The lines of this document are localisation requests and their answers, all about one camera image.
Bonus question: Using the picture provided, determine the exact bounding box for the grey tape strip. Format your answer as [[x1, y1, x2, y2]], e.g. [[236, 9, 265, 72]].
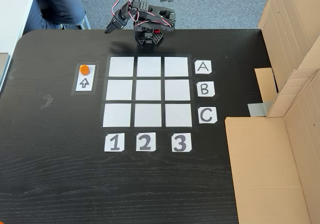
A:
[[247, 100, 273, 117]]

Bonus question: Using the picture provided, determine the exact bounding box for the red white servo cable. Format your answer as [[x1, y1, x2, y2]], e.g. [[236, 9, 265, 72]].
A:
[[111, 0, 141, 22]]

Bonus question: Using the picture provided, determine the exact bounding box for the paper sheet number 1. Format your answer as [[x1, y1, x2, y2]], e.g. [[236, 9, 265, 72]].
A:
[[104, 133, 125, 152]]

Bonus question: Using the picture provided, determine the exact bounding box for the paper sheet letter B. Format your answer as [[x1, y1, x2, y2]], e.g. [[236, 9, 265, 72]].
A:
[[196, 81, 216, 97]]

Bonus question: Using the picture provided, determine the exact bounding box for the round orange token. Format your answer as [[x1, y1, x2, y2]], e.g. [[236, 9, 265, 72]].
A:
[[79, 64, 91, 76]]

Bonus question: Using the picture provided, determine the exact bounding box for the paper sheet number 2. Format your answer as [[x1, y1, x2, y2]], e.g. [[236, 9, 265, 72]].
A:
[[135, 132, 157, 152]]

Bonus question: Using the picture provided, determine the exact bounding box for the paper sheet letter A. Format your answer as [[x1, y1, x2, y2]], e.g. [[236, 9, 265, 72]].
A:
[[194, 60, 213, 75]]

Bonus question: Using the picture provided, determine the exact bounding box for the brown cardboard sheet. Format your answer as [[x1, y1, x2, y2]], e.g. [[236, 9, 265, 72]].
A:
[[254, 0, 320, 102], [224, 68, 320, 224]]

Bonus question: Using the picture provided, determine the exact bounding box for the white arrow paper sheet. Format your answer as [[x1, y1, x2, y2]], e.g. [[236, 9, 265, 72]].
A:
[[74, 64, 96, 92]]

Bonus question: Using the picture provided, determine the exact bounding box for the person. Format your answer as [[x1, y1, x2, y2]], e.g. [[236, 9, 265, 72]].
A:
[[23, 0, 87, 30]]

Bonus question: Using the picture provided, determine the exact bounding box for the white side table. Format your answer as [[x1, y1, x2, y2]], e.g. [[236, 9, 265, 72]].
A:
[[0, 0, 38, 57]]

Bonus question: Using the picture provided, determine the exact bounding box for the white nine-square grid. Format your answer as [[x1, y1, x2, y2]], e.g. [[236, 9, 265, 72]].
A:
[[99, 54, 198, 129]]

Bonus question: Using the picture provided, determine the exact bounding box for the paper sheet number 3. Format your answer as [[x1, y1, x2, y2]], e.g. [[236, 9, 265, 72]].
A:
[[171, 133, 193, 153]]

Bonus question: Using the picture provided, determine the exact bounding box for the grey metal leg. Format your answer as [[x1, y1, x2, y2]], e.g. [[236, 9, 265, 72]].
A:
[[80, 13, 92, 30]]

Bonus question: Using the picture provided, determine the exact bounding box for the paper sheet letter C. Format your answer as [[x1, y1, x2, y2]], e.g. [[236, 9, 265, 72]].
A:
[[198, 106, 218, 124]]

